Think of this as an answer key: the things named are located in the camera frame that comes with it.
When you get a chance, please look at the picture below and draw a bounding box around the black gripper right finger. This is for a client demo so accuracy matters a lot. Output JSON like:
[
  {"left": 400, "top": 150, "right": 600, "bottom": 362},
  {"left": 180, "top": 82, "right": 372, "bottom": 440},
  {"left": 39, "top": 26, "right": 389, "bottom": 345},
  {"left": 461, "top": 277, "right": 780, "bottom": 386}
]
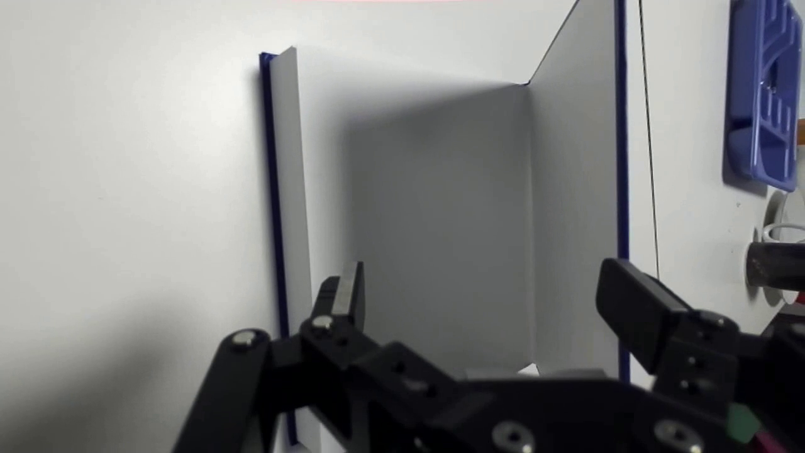
[{"left": 597, "top": 256, "right": 805, "bottom": 453}]

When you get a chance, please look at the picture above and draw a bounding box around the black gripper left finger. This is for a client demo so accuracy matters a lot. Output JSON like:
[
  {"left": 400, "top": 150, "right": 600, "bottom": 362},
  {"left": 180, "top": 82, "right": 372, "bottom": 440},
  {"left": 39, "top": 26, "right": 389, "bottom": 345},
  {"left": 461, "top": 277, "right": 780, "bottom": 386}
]
[{"left": 173, "top": 260, "right": 473, "bottom": 453}]

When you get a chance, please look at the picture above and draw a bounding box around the blue hardcover book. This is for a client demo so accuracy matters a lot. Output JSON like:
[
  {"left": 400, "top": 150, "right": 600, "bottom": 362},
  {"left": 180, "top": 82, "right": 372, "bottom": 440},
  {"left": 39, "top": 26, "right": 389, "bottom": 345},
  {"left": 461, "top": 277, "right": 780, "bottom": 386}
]
[{"left": 256, "top": 0, "right": 633, "bottom": 453}]

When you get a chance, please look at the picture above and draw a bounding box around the black cup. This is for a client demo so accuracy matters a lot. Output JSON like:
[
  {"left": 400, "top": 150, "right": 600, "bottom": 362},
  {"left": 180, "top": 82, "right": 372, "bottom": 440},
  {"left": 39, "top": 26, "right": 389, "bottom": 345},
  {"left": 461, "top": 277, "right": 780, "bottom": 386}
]
[{"left": 745, "top": 223, "right": 805, "bottom": 294}]

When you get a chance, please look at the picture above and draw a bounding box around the blue plastic compartment tray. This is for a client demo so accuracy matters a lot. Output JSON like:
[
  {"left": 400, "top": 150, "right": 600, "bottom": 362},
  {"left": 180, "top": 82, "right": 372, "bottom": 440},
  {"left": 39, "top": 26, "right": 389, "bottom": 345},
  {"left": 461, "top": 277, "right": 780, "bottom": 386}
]
[{"left": 722, "top": 0, "right": 805, "bottom": 196}]

